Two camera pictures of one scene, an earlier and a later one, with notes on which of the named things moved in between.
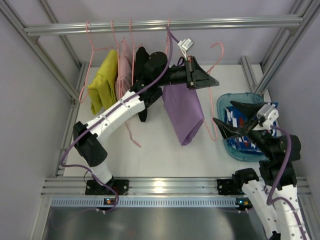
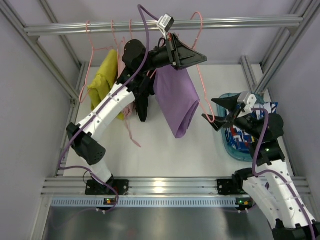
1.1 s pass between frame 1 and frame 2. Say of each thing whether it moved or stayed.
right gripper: moved
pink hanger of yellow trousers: stayed
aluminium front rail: stayed
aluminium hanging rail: stayed
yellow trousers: stayed
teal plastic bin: stayed
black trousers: stayed
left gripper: moved
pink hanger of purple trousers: moved
